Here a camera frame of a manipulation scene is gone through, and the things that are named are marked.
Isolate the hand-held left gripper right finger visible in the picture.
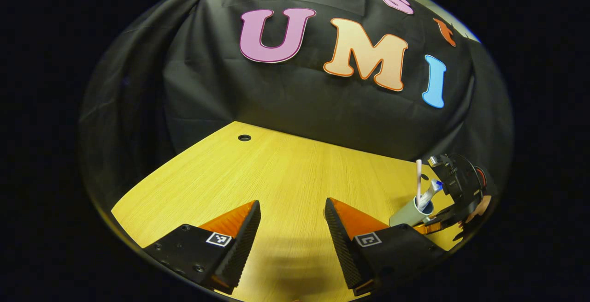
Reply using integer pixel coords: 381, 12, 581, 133
324, 197, 448, 296

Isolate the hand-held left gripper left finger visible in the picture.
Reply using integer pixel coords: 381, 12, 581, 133
142, 200, 262, 295

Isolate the white toothpaste tube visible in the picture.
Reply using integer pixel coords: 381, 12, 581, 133
417, 180, 443, 211

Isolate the grey-blue cup with wooden handle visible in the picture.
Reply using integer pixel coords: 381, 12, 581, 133
389, 196, 436, 229

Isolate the wooden desktop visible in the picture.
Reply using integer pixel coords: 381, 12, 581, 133
111, 121, 461, 302

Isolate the black backdrop cloth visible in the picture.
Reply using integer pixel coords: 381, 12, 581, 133
78, 0, 514, 210

